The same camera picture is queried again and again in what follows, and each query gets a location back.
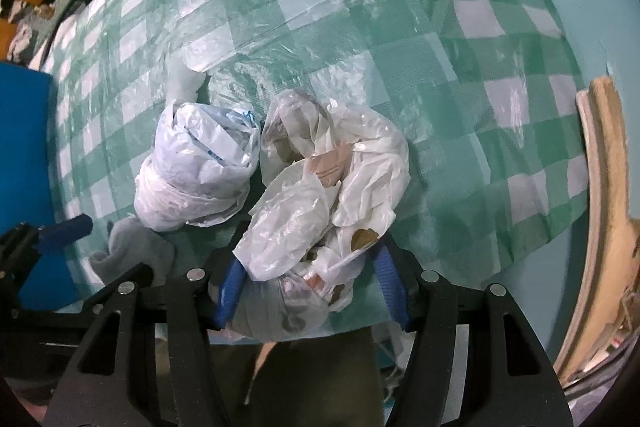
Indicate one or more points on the white plastic bag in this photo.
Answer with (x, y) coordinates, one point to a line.
(200, 167)

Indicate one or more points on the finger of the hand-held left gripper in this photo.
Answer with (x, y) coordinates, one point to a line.
(65, 229)

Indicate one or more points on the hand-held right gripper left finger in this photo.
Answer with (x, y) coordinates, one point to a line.
(230, 292)

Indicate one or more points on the green checkered tablecloth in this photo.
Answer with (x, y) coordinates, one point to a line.
(400, 82)

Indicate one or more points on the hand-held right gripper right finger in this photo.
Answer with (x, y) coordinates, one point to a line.
(390, 279)

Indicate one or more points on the person's olive trouser leg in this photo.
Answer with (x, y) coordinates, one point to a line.
(315, 382)

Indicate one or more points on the blue cardboard box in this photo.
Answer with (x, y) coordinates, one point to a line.
(25, 147)

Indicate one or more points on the light grey sock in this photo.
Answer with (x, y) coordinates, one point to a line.
(135, 252)

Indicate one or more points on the translucent plastic bag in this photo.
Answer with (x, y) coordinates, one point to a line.
(310, 217)

